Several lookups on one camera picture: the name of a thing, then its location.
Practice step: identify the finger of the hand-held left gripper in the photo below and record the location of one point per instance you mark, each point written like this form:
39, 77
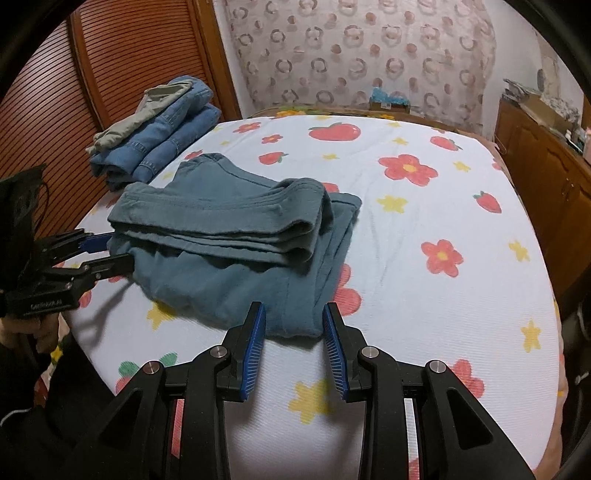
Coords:
113, 264
99, 241

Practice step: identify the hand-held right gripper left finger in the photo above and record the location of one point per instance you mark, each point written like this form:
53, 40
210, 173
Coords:
255, 350

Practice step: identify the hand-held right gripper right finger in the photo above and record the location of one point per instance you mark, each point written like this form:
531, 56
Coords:
333, 350

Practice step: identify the teal short pants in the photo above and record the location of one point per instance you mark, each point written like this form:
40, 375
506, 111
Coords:
221, 258

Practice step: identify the person's left forearm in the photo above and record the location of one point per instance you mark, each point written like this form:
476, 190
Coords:
51, 415

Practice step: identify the folded grey-green pants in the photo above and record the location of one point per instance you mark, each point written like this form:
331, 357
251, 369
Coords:
138, 117

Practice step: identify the person's left hand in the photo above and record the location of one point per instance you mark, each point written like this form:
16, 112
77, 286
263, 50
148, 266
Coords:
41, 337

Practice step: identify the white floral bed sheet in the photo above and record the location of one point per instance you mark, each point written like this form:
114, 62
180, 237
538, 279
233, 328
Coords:
415, 300

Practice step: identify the folded blue jeans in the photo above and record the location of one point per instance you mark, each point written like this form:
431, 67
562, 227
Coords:
171, 134

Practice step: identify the wooden slatted wardrobe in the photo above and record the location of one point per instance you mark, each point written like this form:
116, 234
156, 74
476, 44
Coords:
92, 83

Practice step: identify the colourful floral blanket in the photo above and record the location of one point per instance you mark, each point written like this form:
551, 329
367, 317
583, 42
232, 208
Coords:
323, 110

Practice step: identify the small cardboard box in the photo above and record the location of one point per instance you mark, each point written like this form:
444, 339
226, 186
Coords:
390, 107

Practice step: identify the wooden side cabinet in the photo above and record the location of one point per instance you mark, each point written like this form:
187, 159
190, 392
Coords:
549, 180

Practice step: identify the open flat cardboard box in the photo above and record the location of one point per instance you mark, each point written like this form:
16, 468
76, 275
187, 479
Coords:
547, 113

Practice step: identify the pile of papers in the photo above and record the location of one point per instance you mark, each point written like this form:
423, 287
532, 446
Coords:
519, 90

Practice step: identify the pink bottle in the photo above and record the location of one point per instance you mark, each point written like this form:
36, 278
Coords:
588, 145

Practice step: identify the patterned fabric bag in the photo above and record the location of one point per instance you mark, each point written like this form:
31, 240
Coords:
565, 110

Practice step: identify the cream tied window curtain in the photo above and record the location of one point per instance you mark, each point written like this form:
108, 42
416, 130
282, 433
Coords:
549, 76

